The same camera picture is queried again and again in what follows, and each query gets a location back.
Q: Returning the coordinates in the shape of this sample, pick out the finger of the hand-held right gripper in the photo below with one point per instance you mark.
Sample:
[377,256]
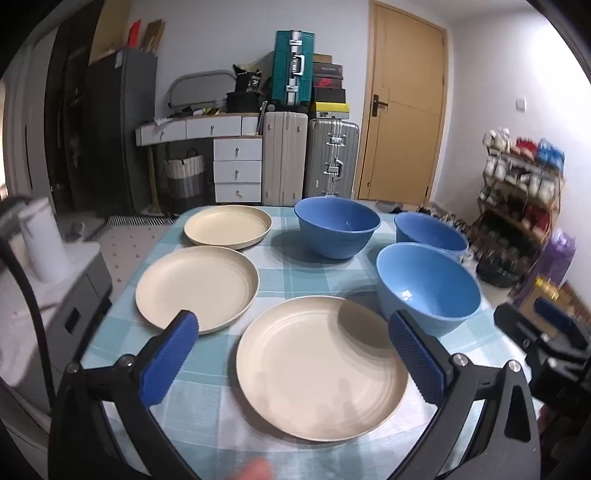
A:
[558,318]
[519,327]

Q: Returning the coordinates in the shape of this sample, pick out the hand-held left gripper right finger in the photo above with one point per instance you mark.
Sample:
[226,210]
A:
[415,364]

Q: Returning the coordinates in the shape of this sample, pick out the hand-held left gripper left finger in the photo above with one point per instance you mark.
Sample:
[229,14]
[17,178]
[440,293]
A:
[171,360]

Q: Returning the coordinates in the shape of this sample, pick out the cream round plate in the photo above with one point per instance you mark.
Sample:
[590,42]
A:
[198,286]
[226,226]
[318,369]

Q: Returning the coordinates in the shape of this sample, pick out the blue bowl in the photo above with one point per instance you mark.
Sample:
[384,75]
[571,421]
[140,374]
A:
[429,233]
[425,286]
[337,230]

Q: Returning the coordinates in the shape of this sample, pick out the person's left hand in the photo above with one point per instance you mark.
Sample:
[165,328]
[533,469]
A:
[254,470]

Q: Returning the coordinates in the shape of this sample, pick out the trash bin with black bag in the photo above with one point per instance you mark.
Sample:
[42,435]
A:
[496,272]

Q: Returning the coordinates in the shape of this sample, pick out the purple bag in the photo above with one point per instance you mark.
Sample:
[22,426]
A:
[554,258]

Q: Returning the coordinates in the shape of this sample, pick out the wooden shoe rack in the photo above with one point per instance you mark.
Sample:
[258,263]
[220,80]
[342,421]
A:
[559,194]

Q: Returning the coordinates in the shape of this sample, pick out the dotted floor mat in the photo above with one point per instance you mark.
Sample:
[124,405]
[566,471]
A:
[124,240]

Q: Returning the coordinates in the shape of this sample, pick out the teal checkered tablecloth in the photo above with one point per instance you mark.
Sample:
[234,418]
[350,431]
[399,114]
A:
[286,272]

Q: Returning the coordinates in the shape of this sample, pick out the grey slipper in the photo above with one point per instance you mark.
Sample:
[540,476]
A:
[74,230]

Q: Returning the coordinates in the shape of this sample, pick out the rows of assorted shoes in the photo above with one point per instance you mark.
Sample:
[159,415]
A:
[526,147]

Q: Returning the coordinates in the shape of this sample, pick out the white cylindrical kettle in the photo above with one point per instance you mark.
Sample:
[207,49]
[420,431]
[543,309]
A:
[44,240]

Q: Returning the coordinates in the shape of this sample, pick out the woven laundry basket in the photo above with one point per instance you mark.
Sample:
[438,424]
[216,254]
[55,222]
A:
[185,182]

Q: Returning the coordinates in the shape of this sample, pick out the white drawer desk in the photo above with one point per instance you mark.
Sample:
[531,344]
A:
[238,161]

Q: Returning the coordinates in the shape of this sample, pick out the silver suitcase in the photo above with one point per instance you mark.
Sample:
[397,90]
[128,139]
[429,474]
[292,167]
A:
[332,157]

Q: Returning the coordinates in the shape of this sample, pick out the beige suitcase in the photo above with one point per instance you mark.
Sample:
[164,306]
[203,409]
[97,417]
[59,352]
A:
[284,159]

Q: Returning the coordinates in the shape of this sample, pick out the dark grey fridge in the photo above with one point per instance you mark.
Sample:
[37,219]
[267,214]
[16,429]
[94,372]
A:
[124,134]

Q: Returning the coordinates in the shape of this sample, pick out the wooden door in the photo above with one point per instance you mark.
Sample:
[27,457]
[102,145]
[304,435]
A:
[406,115]

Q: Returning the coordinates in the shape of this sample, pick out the black wardrobe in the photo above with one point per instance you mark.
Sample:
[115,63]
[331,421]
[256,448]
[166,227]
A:
[69,115]

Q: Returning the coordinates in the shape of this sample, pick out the black storage box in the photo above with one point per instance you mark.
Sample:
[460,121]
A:
[243,102]

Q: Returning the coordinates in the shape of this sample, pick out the yellow and black shoe box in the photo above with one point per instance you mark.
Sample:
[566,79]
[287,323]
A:
[329,110]

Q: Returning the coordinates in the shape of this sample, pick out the oval grey framed mirror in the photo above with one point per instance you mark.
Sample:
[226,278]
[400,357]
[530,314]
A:
[198,90]

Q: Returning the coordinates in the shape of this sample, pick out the plain black shoe box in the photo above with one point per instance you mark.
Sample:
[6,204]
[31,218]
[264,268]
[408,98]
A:
[329,95]

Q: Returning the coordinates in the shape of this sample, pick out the black paper bag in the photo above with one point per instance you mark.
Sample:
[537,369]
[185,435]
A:
[247,78]

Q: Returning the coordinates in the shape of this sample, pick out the red and black shoe box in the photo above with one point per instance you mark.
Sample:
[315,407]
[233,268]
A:
[328,82]

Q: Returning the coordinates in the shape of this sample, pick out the teal suitcase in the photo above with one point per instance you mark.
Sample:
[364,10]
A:
[291,69]

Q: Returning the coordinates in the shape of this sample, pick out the brown shoe box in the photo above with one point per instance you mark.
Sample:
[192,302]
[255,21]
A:
[322,59]

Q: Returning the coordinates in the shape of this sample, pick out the brown cardboard piece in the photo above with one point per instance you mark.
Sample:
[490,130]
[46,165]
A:
[152,37]

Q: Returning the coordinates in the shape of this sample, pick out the red flat package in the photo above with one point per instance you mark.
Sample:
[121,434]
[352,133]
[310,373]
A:
[134,34]

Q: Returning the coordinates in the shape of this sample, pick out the beige board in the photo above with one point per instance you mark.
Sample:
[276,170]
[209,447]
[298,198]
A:
[108,32]

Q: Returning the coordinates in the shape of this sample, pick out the white wall switch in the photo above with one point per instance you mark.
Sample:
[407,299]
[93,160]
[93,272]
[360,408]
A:
[520,104]

